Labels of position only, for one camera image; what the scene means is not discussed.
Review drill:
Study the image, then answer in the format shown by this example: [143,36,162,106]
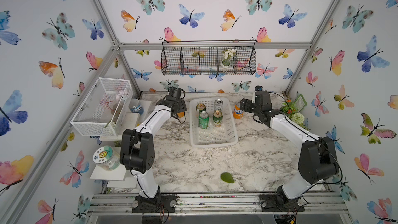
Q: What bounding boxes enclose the orange Fanta can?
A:
[233,103,244,119]

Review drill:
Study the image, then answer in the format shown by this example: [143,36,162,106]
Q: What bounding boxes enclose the orange yellow Schweppes can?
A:
[177,111,185,118]

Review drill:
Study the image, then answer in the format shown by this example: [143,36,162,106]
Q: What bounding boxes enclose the green gold beer can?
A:
[196,103,206,114]
[212,111,223,127]

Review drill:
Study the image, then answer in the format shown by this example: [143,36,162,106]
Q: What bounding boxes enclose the silver drink can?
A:
[214,99,223,111]

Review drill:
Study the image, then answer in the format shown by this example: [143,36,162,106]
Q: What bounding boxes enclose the green soda can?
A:
[199,111,209,129]

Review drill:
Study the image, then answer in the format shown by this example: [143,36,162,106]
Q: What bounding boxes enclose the white plastic perforated basket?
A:
[189,97,238,148]

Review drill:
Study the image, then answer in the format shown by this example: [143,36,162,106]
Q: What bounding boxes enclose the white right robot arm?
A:
[239,91,342,206]

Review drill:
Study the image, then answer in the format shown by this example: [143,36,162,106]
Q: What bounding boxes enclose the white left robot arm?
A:
[120,87,187,204]

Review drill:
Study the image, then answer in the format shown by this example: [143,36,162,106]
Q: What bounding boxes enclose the potted flower plant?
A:
[280,99,310,130]

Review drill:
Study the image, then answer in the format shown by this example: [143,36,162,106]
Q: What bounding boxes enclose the blue white can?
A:
[129,99,144,115]

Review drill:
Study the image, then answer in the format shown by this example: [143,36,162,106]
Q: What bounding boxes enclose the white flowers in vase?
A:
[221,48,237,68]

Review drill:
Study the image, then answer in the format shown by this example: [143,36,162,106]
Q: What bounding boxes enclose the green leaf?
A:
[220,172,235,184]

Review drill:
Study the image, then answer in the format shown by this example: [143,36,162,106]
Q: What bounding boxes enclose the white stepped shelf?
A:
[90,100,151,189]

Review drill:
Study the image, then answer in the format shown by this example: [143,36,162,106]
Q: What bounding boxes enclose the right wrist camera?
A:
[255,86,263,92]

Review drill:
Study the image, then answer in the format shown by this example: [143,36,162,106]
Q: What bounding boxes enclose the black wire wall basket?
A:
[161,40,257,76]

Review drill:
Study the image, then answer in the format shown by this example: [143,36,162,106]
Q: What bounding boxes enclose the white wire mesh box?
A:
[70,77,134,137]

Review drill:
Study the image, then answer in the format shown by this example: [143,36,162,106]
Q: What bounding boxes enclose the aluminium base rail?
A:
[88,192,352,224]

